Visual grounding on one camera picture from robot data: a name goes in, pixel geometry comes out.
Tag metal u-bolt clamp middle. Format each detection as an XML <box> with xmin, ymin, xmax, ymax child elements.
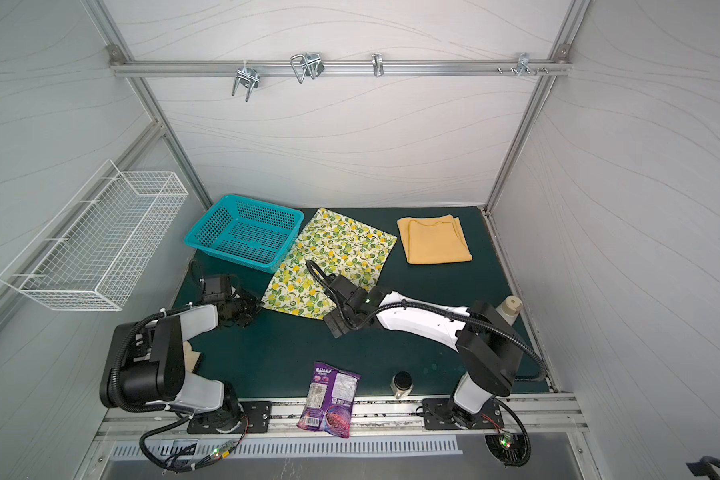
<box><xmin>289</xmin><ymin>52</ymin><xmax>325</xmax><ymax>84</ymax></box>

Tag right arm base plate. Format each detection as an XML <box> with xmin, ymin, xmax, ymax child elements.
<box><xmin>414</xmin><ymin>397</ymin><xmax>504</xmax><ymax>431</ymax></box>

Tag purple snack bag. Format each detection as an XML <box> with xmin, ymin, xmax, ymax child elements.
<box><xmin>297</xmin><ymin>362</ymin><xmax>361</xmax><ymax>439</ymax></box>

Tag metal corner bracket bolts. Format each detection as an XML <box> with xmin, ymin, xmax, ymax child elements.
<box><xmin>496</xmin><ymin>53</ymin><xmax>549</xmax><ymax>77</ymax></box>

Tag aluminium cross bar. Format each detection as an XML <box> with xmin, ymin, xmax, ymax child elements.
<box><xmin>110</xmin><ymin>57</ymin><xmax>573</xmax><ymax>78</ymax></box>

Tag green floral skirt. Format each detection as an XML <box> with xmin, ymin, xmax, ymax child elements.
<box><xmin>262</xmin><ymin>208</ymin><xmax>397</xmax><ymax>320</ymax></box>

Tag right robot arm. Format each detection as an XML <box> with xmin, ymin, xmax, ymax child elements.
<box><xmin>305</xmin><ymin>260</ymin><xmax>548</xmax><ymax>468</ymax></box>

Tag small black-lidded jar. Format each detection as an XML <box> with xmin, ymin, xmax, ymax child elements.
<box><xmin>390</xmin><ymin>371</ymin><xmax>413</xmax><ymax>399</ymax></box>

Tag metal u-bolt clamp left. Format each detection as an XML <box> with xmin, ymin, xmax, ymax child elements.
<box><xmin>231</xmin><ymin>64</ymin><xmax>260</xmax><ymax>102</ymax></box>

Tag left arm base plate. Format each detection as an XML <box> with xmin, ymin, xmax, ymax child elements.
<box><xmin>187</xmin><ymin>401</ymin><xmax>272</xmax><ymax>435</ymax></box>

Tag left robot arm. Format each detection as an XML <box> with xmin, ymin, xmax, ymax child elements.
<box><xmin>99</xmin><ymin>274</ymin><xmax>262</xmax><ymax>474</ymax></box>

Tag metal clamp right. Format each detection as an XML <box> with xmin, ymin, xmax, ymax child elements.
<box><xmin>371</xmin><ymin>53</ymin><xmax>384</xmax><ymax>78</ymax></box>

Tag yellow skirt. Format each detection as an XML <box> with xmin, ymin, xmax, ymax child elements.
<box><xmin>397</xmin><ymin>215</ymin><xmax>473</xmax><ymax>265</ymax></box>

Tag teal plastic basket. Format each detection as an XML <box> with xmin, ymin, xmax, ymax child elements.
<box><xmin>184</xmin><ymin>195</ymin><xmax>304</xmax><ymax>273</ymax></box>

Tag beige work glove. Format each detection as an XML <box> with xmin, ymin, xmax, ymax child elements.
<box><xmin>183</xmin><ymin>341</ymin><xmax>203</xmax><ymax>374</ymax></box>

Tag white wire basket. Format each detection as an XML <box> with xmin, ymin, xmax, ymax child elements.
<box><xmin>0</xmin><ymin>160</ymin><xmax>188</xmax><ymax>312</ymax></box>

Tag metal u-bolt clamp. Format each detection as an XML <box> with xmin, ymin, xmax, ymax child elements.
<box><xmin>289</xmin><ymin>52</ymin><xmax>325</xmax><ymax>84</ymax></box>
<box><xmin>231</xmin><ymin>64</ymin><xmax>260</xmax><ymax>102</ymax></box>

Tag small white bottle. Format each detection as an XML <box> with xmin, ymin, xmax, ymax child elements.
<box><xmin>495</xmin><ymin>295</ymin><xmax>523</xmax><ymax>326</ymax></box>

